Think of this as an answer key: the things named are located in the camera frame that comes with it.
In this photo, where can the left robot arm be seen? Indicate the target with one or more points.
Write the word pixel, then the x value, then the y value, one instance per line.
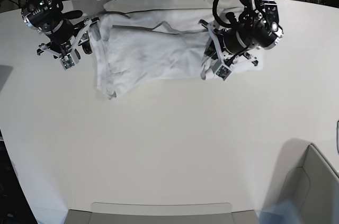
pixel 255 13

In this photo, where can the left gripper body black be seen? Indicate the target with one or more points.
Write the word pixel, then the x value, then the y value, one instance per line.
pixel 226 44

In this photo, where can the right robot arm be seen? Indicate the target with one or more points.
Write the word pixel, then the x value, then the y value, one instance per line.
pixel 47 17

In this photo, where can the grey box right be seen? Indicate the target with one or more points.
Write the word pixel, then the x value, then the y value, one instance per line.
pixel 310 191

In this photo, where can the white T-shirt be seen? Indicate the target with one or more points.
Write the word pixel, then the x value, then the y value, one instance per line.
pixel 136 48

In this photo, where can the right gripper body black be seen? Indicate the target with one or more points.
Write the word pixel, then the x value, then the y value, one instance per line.
pixel 67 36

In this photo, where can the grey tray bottom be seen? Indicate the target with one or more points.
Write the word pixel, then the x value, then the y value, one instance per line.
pixel 184 213

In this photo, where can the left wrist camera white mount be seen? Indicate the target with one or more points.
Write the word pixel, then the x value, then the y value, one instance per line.
pixel 224 68

